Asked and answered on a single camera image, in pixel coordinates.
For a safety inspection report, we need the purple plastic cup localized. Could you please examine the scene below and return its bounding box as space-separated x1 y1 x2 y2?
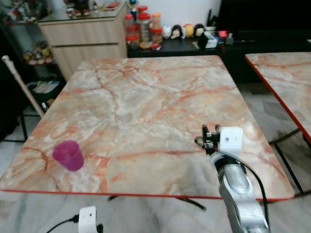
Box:
52 140 85 172

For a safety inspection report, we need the black television console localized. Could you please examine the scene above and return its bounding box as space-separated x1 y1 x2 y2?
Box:
127 32 311 83

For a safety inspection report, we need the small white box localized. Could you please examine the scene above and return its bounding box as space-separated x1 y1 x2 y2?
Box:
206 36 219 48

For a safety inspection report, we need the black-haired toy figurine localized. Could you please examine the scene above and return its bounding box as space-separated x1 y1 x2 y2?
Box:
171 25 183 39
194 23 206 38

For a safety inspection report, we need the small red-lidded jar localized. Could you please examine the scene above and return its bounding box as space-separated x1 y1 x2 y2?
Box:
126 35 139 50
151 28 163 45

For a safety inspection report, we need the large red-lidded clear jar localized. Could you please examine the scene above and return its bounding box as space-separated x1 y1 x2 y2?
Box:
138 13 152 44

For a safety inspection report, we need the orange-lidded snack jar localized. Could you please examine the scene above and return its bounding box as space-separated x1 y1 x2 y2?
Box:
152 13 162 30

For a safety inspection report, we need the black television screen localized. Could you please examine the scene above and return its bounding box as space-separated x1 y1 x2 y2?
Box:
217 0 311 33

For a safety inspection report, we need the slim red-lidded clear jar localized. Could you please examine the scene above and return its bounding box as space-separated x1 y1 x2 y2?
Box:
124 14 136 38

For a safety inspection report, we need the blue standing figurine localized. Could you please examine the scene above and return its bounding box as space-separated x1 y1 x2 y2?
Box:
129 0 139 20

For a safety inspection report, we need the light wooden drawer cabinet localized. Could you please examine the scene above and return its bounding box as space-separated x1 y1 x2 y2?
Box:
38 4 128 81

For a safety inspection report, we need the dark basket with papers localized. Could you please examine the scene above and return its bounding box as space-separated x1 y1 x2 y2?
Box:
27 80 64 110

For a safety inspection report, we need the small red tray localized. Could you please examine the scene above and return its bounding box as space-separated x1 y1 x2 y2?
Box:
104 1 122 11

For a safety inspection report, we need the light wooden stick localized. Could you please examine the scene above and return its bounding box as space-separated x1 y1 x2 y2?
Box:
1 55 45 117

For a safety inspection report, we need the colourful shelf toy cluster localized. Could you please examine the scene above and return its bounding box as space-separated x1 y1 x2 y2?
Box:
23 41 54 66

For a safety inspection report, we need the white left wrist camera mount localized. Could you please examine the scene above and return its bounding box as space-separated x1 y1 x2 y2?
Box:
78 206 98 233

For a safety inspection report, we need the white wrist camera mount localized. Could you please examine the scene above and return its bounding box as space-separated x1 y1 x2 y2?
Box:
78 206 98 233
219 127 244 155

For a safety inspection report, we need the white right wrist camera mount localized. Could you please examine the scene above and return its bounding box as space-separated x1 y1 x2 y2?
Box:
219 127 244 155

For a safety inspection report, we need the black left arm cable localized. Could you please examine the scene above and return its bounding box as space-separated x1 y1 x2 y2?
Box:
46 215 81 233

